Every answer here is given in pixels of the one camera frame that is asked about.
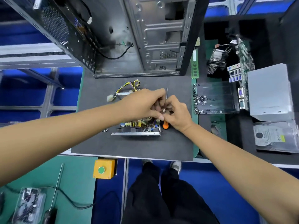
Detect person's left hand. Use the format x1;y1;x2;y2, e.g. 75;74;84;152
114;87;167;123

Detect person's right hand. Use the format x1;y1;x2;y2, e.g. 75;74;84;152
158;94;195;135

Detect orange-handled screwdriver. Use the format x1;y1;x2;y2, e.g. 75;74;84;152
161;87;170;130

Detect power supply circuit board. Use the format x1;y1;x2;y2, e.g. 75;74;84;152
106;79;160;132

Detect person's left forearm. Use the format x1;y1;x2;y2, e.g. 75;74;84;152
0;101;126;186

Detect person's right forearm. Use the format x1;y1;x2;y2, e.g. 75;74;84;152
181;123;299;224

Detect person's right shoe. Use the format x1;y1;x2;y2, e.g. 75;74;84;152
169;160;183;174

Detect person's black trousers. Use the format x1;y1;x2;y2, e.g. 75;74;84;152
121;161;221;224

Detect clear plastic tray with screws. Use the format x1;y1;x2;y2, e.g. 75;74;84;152
192;80;242;115

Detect green memory stick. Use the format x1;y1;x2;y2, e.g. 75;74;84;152
191;48;200;79

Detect dark grey foam mat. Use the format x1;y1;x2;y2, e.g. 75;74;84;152
70;73;197;162

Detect black foam tray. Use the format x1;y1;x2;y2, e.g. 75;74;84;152
191;15;299;166

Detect processor cooler with fan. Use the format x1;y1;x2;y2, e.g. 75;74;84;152
206;43;233;76

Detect yellow box with green button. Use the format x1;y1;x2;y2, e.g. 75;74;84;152
92;158;117;180

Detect grey computer tower case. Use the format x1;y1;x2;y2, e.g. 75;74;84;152
0;0;211;78

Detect green motherboard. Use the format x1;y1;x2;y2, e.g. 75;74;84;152
192;34;256;116

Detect silver optical drive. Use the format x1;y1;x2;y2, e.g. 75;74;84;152
246;62;295;124

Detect silver hard drive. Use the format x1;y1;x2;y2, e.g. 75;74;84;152
253;121;299;155

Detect clear plastic screw box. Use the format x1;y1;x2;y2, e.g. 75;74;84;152
11;186;48;224

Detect aluminium conveyor frame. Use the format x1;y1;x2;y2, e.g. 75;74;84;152
0;0;299;125

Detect black electric screwdriver with cable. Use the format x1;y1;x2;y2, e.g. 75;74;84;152
2;163;123;224

